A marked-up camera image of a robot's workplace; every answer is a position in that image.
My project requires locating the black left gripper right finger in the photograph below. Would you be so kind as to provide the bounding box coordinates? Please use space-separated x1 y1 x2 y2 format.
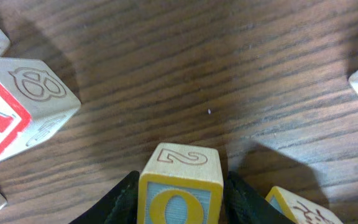
223 171 295 224

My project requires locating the red A block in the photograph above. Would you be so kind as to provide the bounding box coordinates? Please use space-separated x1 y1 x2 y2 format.
0 58 81 162

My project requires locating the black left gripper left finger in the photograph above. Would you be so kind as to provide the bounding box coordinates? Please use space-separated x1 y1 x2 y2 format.
70 170 140 224

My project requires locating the yellow block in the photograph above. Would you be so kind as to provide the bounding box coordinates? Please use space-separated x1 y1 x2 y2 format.
137 142 224 224
265 186 343 224

